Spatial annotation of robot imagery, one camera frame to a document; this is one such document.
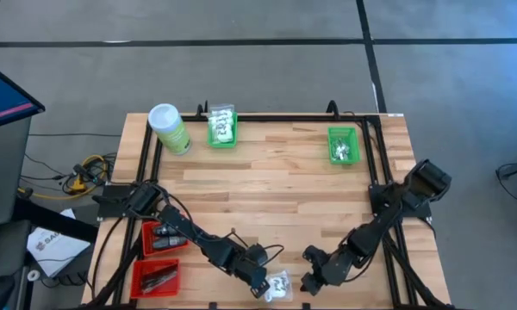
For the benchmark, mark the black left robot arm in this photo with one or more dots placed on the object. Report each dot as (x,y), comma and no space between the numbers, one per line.
(185,228)

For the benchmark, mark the red plastic basket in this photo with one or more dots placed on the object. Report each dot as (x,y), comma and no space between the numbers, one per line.
(146,241)
(138,293)

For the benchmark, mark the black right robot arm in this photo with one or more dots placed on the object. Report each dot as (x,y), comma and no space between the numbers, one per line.
(392,211)

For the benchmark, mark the green plastic basket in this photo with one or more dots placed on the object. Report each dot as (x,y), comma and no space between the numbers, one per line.
(334,131)
(211,144)

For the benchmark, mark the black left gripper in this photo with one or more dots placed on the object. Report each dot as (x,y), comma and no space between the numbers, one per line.
(245,269)

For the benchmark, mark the grey cabinet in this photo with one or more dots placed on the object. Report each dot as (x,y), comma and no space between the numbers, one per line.
(4,172)

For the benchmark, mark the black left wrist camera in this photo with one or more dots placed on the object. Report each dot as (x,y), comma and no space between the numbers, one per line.
(257,254)

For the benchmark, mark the blue screen monitor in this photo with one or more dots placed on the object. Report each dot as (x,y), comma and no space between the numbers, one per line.
(4,99)

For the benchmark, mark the white tape roll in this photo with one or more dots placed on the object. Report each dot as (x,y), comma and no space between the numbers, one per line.
(29,275)

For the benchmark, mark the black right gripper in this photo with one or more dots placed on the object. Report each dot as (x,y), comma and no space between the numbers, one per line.
(334,267)

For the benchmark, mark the green disinfecting wipes canister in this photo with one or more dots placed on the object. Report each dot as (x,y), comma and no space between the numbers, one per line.
(172,129)

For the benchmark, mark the black flat bar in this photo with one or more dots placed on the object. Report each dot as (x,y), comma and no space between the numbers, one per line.
(56,221)

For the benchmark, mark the white printed paper box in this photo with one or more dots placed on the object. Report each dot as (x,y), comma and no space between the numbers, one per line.
(54,252)

